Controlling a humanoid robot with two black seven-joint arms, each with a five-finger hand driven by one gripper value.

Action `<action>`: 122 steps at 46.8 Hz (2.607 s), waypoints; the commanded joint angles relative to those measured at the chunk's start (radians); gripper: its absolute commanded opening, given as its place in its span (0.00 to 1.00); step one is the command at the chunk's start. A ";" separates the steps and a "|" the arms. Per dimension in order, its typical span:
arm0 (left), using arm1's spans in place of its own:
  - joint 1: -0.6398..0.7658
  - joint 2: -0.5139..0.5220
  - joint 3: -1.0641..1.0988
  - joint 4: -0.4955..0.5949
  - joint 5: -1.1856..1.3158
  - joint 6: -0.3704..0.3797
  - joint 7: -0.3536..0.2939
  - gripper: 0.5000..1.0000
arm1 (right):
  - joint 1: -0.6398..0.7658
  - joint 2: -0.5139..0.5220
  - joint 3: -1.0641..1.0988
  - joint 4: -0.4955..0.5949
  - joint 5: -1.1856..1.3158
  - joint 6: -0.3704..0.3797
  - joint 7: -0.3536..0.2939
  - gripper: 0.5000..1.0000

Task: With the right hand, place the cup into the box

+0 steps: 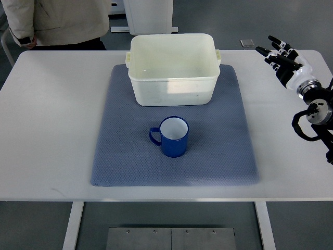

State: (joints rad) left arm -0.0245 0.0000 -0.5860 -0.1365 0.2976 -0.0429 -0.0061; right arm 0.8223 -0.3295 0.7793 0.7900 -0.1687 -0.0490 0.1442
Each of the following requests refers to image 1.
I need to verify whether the blue enamel mug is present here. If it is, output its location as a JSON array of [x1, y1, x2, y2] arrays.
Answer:
[[149, 116, 189, 158]]

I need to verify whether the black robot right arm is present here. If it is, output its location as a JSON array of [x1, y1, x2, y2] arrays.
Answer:
[[291, 80, 332, 164]]

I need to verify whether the white plastic box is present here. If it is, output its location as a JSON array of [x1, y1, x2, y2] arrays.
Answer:
[[125, 33, 221, 106]]

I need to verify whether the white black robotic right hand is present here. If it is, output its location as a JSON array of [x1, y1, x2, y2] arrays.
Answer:
[[255, 35, 315, 90]]

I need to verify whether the person in beige jacket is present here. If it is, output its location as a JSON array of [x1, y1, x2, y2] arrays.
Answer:
[[2, 0, 109, 51]]

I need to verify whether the grey metal floor plate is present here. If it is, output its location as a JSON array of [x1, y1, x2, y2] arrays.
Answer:
[[106, 228, 237, 249]]

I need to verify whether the white table leg right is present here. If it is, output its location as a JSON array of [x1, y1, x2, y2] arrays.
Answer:
[[254, 202, 276, 250]]

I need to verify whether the white table leg left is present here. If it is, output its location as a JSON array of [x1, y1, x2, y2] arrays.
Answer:
[[62, 202, 84, 250]]

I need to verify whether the white pedestal column base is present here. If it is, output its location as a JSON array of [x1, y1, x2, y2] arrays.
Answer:
[[110, 1, 178, 35]]

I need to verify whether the small grey floor socket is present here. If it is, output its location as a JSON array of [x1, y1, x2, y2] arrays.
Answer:
[[239, 39, 254, 48]]

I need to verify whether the white table leg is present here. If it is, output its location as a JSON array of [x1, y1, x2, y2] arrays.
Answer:
[[62, 202, 84, 250], [254, 202, 276, 250]]

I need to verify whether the blue textured mat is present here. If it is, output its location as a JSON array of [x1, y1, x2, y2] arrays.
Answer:
[[91, 65, 259, 187]]

